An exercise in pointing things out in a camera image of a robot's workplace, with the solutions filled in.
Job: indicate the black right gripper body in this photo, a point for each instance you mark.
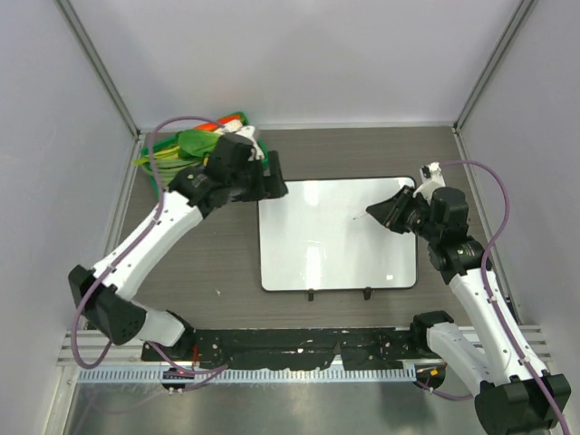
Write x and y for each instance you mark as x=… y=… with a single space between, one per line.
x=419 y=219

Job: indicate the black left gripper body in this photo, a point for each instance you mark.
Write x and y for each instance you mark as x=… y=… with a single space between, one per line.
x=251 y=184

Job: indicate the white marker purple cap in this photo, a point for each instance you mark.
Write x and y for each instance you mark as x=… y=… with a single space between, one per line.
x=360 y=215

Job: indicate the white whiteboard black frame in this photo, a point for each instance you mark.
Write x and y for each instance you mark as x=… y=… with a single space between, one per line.
x=308 y=239

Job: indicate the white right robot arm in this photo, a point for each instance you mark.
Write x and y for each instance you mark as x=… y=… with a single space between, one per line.
x=512 y=389

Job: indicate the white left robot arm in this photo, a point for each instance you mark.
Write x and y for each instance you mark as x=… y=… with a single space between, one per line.
x=105 y=294

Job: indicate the white bok choy stalk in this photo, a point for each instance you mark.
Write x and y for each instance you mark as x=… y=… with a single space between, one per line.
x=230 y=124

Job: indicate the green bok choy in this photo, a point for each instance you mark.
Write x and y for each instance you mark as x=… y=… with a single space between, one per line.
x=196 y=144

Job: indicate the orange carrot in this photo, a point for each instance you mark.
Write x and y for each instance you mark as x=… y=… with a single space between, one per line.
x=209 y=126

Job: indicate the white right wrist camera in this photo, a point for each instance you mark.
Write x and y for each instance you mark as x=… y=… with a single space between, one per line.
x=431 y=180

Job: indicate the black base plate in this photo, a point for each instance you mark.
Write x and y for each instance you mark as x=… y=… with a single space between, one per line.
x=303 y=349

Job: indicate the slotted grey cable duct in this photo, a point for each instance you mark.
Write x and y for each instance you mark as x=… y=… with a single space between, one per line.
x=166 y=374

